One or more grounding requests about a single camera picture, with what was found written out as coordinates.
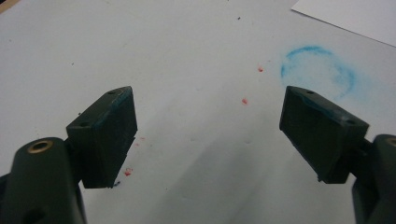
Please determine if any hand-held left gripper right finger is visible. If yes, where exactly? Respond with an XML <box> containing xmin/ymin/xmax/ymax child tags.
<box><xmin>278</xmin><ymin>85</ymin><xmax>371</xmax><ymax>185</ymax></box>

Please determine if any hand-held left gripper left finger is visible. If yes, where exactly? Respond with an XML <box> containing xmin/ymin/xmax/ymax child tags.
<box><xmin>65</xmin><ymin>86</ymin><xmax>138</xmax><ymax>189</ymax></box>

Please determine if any white paper sheet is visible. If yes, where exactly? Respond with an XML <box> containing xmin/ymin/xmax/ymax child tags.
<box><xmin>290</xmin><ymin>0</ymin><xmax>396</xmax><ymax>49</ymax></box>

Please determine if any wooden table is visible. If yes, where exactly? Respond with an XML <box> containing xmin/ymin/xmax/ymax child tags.
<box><xmin>0</xmin><ymin>0</ymin><xmax>21</xmax><ymax>14</ymax></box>

